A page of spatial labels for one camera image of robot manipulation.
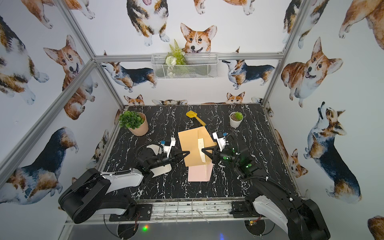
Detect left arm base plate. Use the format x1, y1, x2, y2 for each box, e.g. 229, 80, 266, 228
109, 204, 153, 222

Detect pink envelope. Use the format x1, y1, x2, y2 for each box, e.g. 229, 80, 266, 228
188, 164, 214, 182

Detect brown kraft envelope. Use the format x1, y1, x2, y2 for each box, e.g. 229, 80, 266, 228
178, 127, 216, 167

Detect cream letter paper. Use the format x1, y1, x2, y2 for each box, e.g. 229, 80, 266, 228
198, 138, 206, 164

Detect white cream envelope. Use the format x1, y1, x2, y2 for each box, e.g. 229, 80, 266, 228
148, 145, 172, 178

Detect fern and white flower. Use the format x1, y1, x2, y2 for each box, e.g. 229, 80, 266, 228
165, 40, 188, 78

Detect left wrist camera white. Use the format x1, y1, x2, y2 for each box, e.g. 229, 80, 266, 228
161, 137, 176, 157

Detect small plant in white pot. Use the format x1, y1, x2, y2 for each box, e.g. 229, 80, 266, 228
230, 112, 244, 128

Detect green plant in terracotta pot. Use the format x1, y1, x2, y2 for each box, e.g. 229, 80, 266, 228
119, 111, 149, 137

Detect yellow toy shovel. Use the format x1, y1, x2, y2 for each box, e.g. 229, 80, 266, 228
186, 111, 206, 127

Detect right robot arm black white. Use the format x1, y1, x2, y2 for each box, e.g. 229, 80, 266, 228
202, 146, 331, 240

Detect white wire wall basket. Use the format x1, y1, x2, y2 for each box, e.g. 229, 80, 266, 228
151, 53, 219, 80

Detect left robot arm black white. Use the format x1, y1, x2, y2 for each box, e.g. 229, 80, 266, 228
58, 144, 190, 224

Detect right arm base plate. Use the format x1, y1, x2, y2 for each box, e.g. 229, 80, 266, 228
230, 200, 270, 220

